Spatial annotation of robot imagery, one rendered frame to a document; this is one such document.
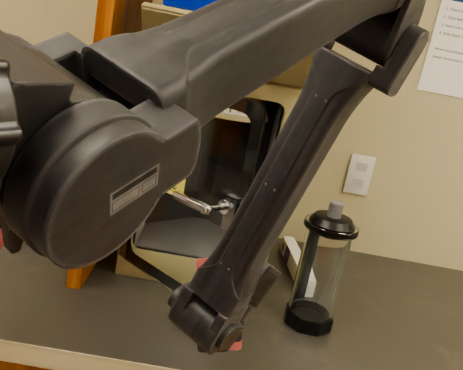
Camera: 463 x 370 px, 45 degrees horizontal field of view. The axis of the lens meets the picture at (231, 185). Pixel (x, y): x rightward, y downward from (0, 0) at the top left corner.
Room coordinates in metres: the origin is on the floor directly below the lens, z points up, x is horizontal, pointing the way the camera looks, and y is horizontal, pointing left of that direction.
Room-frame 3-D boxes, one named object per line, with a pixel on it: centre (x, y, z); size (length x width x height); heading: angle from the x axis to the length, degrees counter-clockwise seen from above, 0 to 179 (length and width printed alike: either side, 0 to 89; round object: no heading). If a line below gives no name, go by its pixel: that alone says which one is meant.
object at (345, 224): (1.04, -0.21, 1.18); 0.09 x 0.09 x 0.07
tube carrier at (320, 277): (1.04, -0.21, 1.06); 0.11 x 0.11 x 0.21
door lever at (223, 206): (0.91, 0.05, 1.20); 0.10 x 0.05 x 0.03; 50
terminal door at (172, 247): (0.98, 0.09, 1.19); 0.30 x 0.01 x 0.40; 50
